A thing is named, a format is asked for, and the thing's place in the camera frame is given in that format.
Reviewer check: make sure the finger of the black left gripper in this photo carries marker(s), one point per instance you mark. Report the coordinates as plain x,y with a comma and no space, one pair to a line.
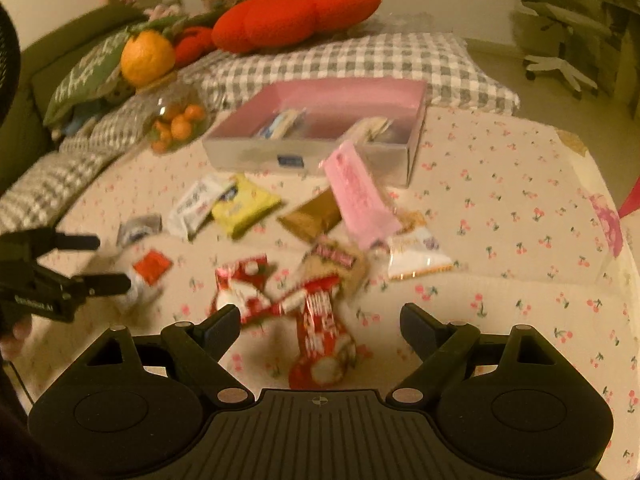
46,240
77,288

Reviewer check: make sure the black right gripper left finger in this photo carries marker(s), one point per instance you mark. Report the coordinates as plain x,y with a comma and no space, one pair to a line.
196,350

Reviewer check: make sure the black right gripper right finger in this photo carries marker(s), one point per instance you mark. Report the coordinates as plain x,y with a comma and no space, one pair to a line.
443,351

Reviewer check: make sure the white packet with red label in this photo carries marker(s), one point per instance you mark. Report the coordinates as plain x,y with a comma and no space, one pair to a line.
145,276

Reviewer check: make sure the red white candy bag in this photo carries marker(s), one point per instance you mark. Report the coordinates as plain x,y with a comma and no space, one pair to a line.
326,348
242,283

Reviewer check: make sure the small grey silver packet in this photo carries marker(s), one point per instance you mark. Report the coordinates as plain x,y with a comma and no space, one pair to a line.
134,229

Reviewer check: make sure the white orange cracker packet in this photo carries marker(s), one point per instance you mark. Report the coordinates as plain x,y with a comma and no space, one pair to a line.
415,251

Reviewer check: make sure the tan beef snack packet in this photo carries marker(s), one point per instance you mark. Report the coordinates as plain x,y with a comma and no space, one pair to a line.
328,256

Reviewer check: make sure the white monkey snack packet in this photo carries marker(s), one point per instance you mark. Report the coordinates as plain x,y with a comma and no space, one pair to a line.
190,212

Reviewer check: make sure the pink wafer snack packet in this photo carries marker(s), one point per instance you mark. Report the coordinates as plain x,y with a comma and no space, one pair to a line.
367,215

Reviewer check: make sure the yellow snack packet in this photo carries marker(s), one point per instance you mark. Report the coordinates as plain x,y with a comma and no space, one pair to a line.
243,205

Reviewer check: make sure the person's left hand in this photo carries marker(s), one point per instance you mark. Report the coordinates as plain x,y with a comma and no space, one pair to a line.
12,343

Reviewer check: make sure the cherry print tablecloth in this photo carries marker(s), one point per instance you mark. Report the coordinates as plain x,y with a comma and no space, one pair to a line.
515,227

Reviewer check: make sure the green white patterned pillow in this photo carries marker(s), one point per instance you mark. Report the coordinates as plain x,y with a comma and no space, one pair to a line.
97,75

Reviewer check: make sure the brown gold snack packet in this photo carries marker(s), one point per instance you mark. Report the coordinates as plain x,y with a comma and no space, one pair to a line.
316,217

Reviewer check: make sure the grey checked quilt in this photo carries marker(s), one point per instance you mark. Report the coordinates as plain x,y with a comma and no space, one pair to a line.
43,194

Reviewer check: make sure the dark green sofa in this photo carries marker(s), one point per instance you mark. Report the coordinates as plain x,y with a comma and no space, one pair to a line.
44,64

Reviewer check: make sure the glass jar with tangerines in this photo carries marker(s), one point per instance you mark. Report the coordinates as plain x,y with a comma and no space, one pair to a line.
178,116

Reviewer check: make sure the large orange citrus fruit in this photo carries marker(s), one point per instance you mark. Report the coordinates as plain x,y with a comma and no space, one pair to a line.
147,57

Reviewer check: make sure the beige packet in box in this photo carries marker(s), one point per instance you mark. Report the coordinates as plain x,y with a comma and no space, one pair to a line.
367,129

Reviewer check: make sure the blue white packet in box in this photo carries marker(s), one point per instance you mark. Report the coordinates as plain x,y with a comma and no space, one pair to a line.
283,124

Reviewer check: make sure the red box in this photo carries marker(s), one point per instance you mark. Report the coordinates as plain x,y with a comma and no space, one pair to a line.
631,203

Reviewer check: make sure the pink and silver box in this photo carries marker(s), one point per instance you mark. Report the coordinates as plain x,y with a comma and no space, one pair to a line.
332,105

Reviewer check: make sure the small red tomato cushion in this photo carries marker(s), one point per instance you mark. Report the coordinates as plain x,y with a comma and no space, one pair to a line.
192,44

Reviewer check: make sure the large red tomato cushion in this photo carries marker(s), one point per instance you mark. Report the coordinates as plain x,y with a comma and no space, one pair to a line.
272,24

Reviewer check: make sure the white office chair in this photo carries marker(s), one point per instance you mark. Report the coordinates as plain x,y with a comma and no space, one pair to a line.
570,16

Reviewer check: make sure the wooden desk with shelves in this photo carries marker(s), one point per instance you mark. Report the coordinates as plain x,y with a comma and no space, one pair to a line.
619,53

